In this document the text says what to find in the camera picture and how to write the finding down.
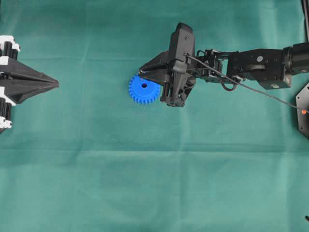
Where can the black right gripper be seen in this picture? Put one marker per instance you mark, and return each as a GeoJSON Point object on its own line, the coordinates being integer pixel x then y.
{"type": "Point", "coordinates": [177, 83]}

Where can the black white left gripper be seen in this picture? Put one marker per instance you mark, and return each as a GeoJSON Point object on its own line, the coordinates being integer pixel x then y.
{"type": "Point", "coordinates": [13, 94]}

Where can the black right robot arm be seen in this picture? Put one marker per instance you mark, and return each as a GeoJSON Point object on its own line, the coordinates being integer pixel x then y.
{"type": "Point", "coordinates": [270, 68]}

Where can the blue plastic gear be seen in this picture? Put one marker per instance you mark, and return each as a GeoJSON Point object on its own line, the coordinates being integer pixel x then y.
{"type": "Point", "coordinates": [143, 91]}

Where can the green table cloth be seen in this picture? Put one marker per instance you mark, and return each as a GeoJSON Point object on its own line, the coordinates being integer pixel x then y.
{"type": "Point", "coordinates": [84, 157]}

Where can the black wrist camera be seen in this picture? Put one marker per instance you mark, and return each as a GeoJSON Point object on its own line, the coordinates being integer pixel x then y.
{"type": "Point", "coordinates": [182, 43]}

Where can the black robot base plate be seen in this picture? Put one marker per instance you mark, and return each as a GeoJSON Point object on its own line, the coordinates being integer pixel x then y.
{"type": "Point", "coordinates": [302, 102]}

